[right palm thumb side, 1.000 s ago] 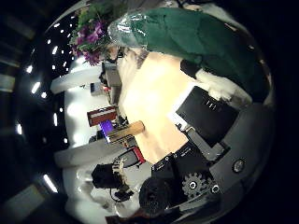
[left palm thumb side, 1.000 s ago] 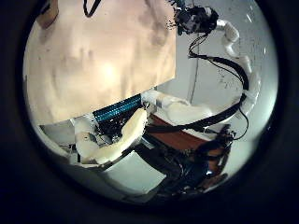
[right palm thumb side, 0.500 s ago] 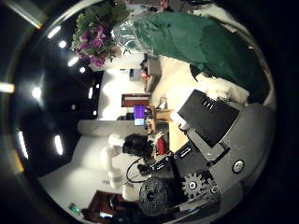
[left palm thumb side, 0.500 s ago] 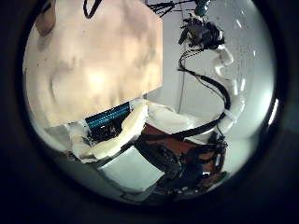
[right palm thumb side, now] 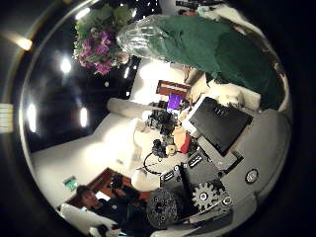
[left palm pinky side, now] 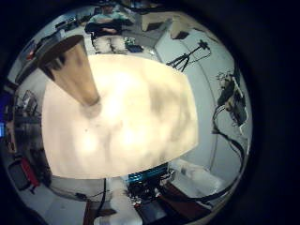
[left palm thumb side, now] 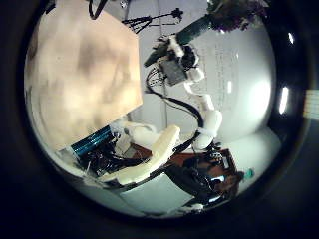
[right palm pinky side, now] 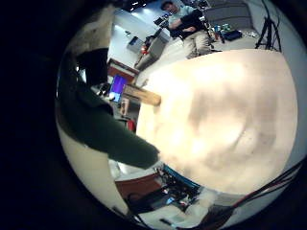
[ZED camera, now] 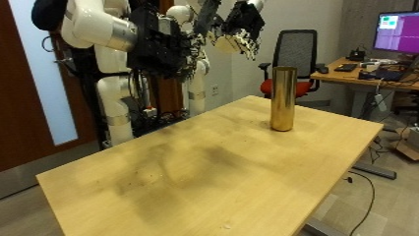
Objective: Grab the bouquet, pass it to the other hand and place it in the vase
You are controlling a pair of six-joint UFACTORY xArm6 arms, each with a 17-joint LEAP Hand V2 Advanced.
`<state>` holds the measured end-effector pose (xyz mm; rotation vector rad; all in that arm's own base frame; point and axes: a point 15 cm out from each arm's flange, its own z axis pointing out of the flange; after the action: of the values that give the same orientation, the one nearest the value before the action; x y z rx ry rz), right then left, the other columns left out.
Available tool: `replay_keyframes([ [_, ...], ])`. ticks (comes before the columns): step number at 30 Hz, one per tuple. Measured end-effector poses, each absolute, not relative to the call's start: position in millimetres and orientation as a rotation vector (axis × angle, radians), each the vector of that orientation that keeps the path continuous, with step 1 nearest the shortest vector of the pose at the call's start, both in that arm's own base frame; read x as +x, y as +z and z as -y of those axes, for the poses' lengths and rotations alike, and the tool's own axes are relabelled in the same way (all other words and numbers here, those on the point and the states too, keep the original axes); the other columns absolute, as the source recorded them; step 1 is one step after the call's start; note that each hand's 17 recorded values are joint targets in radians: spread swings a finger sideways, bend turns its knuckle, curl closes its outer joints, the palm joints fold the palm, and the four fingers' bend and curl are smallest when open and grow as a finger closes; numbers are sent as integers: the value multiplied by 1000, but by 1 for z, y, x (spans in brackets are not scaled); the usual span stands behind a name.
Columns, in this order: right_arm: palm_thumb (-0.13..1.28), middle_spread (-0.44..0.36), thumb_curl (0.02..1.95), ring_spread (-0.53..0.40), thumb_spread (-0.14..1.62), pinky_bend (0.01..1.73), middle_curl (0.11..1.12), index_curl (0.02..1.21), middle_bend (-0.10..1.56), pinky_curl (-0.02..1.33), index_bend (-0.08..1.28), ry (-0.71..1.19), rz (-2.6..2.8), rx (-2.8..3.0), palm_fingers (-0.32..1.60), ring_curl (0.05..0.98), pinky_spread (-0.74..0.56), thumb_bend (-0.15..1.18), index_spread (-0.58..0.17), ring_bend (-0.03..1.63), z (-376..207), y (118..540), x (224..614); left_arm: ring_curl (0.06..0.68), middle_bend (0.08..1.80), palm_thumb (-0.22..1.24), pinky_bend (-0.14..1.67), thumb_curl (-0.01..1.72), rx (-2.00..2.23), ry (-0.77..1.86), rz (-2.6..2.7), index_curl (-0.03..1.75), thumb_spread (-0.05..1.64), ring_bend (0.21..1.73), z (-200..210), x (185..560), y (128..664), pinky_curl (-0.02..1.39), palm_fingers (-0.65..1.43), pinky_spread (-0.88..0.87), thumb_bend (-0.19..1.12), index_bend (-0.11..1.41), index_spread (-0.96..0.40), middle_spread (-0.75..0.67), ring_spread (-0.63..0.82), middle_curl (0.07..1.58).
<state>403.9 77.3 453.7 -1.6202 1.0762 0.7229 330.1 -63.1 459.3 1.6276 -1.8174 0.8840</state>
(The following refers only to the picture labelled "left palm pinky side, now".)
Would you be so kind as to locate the gold cylinder vase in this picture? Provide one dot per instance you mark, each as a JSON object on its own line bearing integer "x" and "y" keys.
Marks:
{"x": 75, "y": 72}

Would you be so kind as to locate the blue lit electronics box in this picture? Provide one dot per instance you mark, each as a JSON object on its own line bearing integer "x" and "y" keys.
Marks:
{"x": 146, "y": 175}

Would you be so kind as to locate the seated person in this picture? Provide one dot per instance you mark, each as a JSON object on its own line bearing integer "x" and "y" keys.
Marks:
{"x": 108, "y": 29}

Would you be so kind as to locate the black mesh red seat chair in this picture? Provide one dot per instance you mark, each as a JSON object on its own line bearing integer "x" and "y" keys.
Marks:
{"x": 26, "y": 172}

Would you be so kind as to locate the computer monitor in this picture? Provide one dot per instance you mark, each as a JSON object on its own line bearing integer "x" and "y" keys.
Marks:
{"x": 3, "y": 129}

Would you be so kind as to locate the black camera tripod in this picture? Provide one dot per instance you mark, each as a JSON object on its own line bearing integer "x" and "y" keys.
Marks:
{"x": 186, "y": 57}

